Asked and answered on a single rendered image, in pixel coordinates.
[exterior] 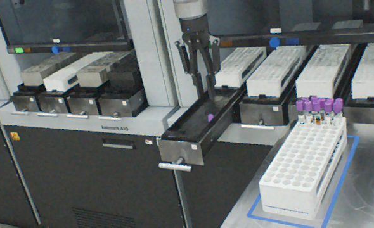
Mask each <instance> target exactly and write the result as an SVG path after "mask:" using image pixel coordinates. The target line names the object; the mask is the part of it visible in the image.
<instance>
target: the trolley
mask: <svg viewBox="0 0 374 228"><path fill-rule="evenodd" d="M298 121H299V120H298V119H291V120H290V121H289V123H288V125H287V126H286V127H285V129H284V131H283V132H282V133H281V135H280V137H279V139H278V140H277V142H276V143H275V145H274V146H273V148H272V149H271V151H270V152H269V154H268V155H267V156H266V158H265V159H264V161H263V162H262V164H261V165H260V167H259V168H258V171H257V172H256V174H255V175H254V177H253V178H252V179H251V181H250V182H249V184H248V186H247V187H246V188H245V190H244V192H243V193H242V195H241V196H240V197H239V199H238V201H237V203H236V204H235V205H234V207H233V209H232V210H231V211H230V213H229V215H228V216H227V217H226V219H225V221H224V222H223V223H222V225H221V226H220V228H374V124H365V123H346V136H347V143H346V145H345V148H344V150H343V152H342V153H341V155H340V158H339V160H338V162H337V164H336V168H335V171H334V172H333V175H332V177H331V179H330V181H329V184H328V186H327V188H326V191H325V193H324V195H323V198H322V200H321V204H320V206H319V208H318V211H317V213H316V216H315V218H314V219H313V220H308V219H304V218H297V217H290V216H286V215H279V214H275V213H269V212H265V211H264V210H263V207H262V198H261V190H260V185H259V182H260V180H261V179H262V177H263V175H264V174H265V172H266V170H267V169H268V168H269V166H270V164H271V163H272V161H273V160H274V158H275V156H276V155H277V154H278V152H279V151H280V149H281V148H282V145H283V143H284V142H285V141H286V139H287V137H288V136H289V134H290V133H291V131H292V130H293V128H294V127H295V125H296V124H297V122H298Z"/></svg>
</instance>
